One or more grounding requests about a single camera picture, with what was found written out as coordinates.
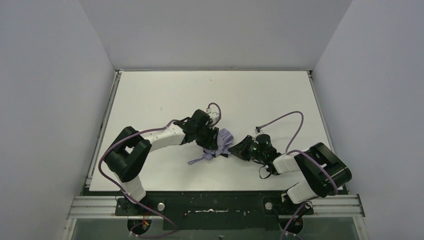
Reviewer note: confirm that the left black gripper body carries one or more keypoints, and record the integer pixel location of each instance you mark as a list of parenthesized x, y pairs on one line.
[(210, 139)]

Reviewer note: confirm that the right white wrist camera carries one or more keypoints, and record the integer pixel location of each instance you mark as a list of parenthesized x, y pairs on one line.
[(258, 130)]

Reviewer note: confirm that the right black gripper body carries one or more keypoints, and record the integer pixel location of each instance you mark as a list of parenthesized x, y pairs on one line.
[(247, 149)]

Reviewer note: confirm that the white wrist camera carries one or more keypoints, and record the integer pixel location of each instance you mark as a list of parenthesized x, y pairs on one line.
[(258, 130), (214, 118)]

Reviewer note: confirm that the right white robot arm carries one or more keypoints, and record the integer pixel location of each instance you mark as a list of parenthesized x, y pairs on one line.
[(324, 173)]

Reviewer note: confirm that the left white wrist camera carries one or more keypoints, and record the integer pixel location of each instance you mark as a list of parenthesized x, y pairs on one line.
[(214, 118)]

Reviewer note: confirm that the black and lavender folding umbrella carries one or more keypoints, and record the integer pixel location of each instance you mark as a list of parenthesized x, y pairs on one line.
[(224, 141)]

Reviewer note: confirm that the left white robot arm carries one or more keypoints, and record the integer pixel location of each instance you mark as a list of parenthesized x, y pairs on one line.
[(128, 153)]

